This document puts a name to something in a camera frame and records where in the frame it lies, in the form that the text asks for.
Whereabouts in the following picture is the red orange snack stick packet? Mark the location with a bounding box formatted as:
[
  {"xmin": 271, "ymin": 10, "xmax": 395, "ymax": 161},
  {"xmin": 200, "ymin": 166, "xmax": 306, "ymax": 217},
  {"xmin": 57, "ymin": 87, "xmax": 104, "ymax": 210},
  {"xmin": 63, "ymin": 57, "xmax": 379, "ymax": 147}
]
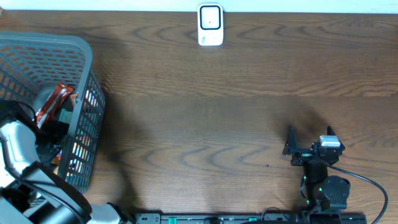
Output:
[{"xmin": 34, "ymin": 83, "xmax": 74, "ymax": 129}]

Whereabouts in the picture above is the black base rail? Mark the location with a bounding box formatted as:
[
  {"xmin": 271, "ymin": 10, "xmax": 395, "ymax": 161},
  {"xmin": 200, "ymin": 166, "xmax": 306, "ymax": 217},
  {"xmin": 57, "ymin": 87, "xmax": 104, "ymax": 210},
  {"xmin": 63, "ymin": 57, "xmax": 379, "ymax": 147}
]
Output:
[{"xmin": 134, "ymin": 213, "xmax": 367, "ymax": 224}]

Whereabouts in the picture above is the small orange snack box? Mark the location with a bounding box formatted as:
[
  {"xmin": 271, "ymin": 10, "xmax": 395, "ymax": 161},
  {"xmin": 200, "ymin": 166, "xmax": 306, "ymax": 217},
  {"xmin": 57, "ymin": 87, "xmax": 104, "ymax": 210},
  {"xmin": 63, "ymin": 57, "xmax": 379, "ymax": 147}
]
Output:
[{"xmin": 70, "ymin": 93, "xmax": 78, "ymax": 107}]

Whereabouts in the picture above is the pale green wet wipes pack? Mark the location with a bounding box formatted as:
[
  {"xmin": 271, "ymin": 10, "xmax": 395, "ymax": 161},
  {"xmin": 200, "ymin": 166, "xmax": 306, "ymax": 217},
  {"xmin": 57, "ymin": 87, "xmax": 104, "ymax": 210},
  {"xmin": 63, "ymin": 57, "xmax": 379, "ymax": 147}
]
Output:
[{"xmin": 58, "ymin": 109, "xmax": 73, "ymax": 124}]

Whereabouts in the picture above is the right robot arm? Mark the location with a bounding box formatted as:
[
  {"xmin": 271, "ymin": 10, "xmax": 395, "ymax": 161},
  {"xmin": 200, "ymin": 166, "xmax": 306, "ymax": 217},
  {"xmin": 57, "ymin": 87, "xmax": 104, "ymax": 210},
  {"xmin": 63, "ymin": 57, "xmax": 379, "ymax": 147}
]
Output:
[{"xmin": 282, "ymin": 126, "xmax": 351, "ymax": 223}]

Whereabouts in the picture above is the white barcode scanner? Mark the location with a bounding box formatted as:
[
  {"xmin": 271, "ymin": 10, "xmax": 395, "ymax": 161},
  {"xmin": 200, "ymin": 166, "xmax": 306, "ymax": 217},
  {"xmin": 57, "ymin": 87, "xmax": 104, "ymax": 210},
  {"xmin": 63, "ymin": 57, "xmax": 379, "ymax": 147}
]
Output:
[{"xmin": 197, "ymin": 3, "xmax": 224, "ymax": 46}]

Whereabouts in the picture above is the grey plastic shopping basket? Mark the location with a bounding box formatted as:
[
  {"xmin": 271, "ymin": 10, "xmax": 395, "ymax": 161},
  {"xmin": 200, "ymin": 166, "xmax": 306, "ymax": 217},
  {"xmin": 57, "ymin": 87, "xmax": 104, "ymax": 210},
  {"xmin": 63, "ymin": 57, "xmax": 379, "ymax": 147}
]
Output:
[{"xmin": 1, "ymin": 31, "xmax": 106, "ymax": 193}]

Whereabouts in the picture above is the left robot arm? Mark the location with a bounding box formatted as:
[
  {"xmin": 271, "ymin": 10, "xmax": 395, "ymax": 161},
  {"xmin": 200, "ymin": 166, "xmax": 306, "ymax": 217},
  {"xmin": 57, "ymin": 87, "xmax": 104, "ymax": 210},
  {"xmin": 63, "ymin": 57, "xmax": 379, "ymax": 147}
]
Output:
[{"xmin": 1, "ymin": 100, "xmax": 136, "ymax": 223}]

